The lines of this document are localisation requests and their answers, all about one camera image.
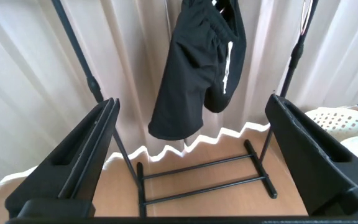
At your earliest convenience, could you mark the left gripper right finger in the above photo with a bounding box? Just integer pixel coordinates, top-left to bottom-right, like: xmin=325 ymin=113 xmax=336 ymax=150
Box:
xmin=264 ymin=93 xmax=358 ymax=217

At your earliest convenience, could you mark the beige curtain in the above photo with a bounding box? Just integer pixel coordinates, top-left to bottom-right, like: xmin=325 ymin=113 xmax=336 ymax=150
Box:
xmin=0 ymin=0 xmax=358 ymax=187

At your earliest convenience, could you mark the white laundry basket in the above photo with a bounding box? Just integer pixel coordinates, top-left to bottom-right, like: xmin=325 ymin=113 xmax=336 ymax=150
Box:
xmin=305 ymin=105 xmax=358 ymax=142

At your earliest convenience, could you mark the black garment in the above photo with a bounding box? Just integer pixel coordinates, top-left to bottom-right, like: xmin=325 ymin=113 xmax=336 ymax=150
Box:
xmin=147 ymin=0 xmax=247 ymax=141

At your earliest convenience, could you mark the black clothes rack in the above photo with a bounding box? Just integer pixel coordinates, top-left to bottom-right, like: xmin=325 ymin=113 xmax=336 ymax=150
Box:
xmin=50 ymin=0 xmax=319 ymax=218

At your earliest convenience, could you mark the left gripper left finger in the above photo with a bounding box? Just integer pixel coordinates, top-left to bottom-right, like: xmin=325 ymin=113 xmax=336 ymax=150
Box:
xmin=4 ymin=97 xmax=121 ymax=218

